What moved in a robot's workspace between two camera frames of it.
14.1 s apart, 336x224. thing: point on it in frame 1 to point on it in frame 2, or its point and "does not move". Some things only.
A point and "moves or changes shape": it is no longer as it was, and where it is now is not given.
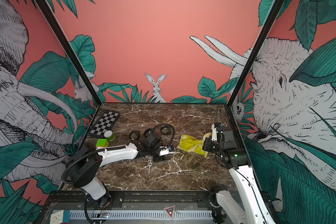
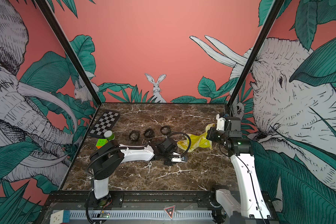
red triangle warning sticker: (170, 211) does not move
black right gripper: (208, 142) to (212, 134)
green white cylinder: (109, 135) does not move
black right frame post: (275, 10) does not move
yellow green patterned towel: (189, 143) moves or changes shape
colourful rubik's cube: (102, 143) does not move
